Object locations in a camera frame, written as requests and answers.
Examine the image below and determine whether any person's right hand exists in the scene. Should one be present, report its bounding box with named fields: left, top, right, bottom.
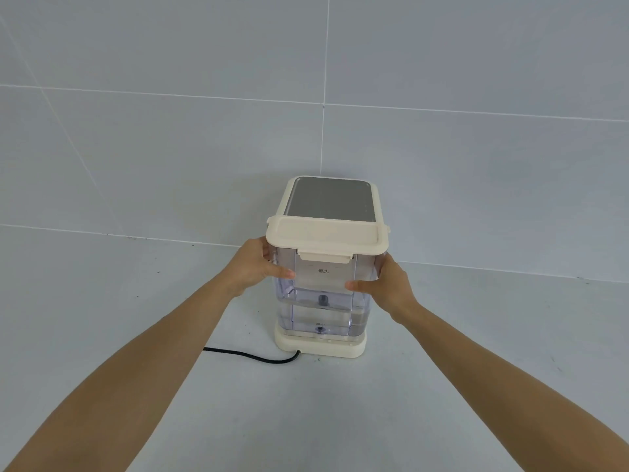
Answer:
left=345, top=252, right=421, bottom=325

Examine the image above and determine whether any person's left hand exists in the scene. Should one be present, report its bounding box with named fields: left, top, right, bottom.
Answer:
left=219, top=236, right=296, bottom=297

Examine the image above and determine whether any clear water tank cream lid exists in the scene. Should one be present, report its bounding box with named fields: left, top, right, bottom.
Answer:
left=266, top=214, right=390, bottom=338

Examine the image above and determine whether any person's left forearm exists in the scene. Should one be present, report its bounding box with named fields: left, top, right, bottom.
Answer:
left=0, top=273, right=242, bottom=472

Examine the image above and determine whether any person's right forearm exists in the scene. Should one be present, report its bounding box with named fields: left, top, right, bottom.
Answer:
left=397, top=304, right=629, bottom=472

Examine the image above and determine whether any cream water dispenser appliance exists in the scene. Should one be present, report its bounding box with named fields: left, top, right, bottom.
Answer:
left=274, top=176, right=383, bottom=359

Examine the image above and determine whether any black power cable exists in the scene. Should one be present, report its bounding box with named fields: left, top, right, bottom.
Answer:
left=202, top=346, right=301, bottom=364

